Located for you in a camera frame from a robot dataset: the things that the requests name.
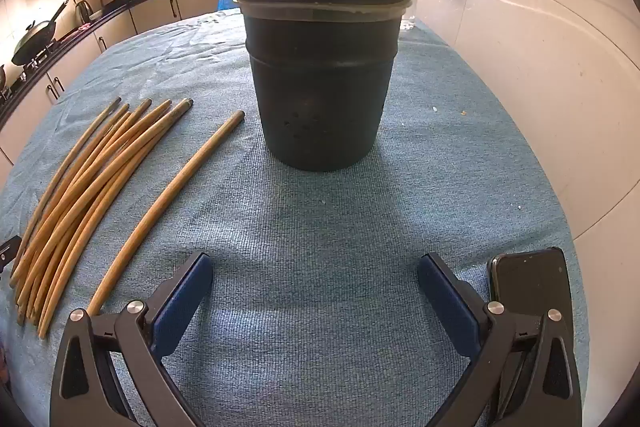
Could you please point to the bunch of wooden chopsticks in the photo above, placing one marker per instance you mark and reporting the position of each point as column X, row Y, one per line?
column 85, row 197

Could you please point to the blue towel table cover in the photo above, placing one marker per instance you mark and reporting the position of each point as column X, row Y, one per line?
column 310, row 232

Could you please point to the black smartphone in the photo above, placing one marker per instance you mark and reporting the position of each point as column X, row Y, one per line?
column 530, row 277

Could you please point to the black utensil holder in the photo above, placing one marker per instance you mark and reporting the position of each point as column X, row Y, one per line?
column 320, row 97

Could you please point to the gas stove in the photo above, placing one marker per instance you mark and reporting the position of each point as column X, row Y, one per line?
column 20, row 74

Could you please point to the cream lower kitchen cabinets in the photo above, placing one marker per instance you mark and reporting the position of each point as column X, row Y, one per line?
column 150, row 12

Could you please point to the steel kettle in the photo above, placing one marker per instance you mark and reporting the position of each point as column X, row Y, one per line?
column 85, row 9

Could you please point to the black kitchen countertop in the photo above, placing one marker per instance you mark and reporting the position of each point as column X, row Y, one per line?
column 75, row 34

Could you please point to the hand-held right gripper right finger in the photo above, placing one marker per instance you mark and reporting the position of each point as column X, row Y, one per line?
column 450, row 307

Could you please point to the black wok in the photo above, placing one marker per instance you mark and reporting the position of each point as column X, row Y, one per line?
column 32, row 39

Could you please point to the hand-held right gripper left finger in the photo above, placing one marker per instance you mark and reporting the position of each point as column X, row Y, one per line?
column 180, row 302

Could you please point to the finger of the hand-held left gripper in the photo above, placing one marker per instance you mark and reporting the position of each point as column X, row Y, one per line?
column 7, row 257

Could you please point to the long wooden chopstick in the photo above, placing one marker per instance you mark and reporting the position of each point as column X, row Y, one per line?
column 165, row 202

